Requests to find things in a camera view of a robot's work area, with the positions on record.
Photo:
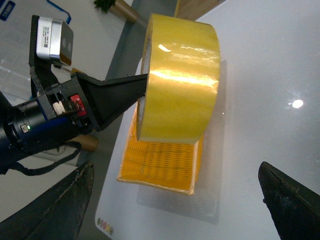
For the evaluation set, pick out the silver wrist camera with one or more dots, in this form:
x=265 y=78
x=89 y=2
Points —
x=54 y=42

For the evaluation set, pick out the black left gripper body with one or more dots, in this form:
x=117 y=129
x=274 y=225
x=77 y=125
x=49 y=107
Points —
x=65 y=108

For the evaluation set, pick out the potted plant in gold pot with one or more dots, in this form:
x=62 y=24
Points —
x=119 y=8

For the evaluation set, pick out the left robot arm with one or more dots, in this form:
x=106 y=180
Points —
x=19 y=140

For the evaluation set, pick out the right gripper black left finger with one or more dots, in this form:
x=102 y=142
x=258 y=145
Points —
x=57 y=214

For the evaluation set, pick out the yellow tape roll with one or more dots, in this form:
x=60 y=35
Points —
x=181 y=59

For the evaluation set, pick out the yellow woven basket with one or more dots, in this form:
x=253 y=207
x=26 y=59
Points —
x=172 y=167

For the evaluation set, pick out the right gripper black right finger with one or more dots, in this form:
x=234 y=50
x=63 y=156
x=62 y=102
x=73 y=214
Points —
x=294 y=208

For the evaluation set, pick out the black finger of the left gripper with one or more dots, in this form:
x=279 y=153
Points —
x=105 y=100

